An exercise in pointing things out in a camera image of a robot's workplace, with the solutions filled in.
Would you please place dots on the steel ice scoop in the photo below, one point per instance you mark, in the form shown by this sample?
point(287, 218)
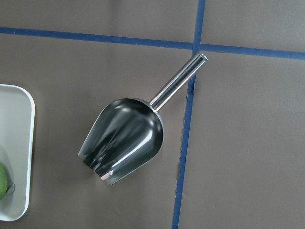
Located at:
point(129, 132)

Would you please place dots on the green lime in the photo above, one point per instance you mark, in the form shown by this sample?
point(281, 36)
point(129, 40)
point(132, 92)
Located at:
point(3, 181)

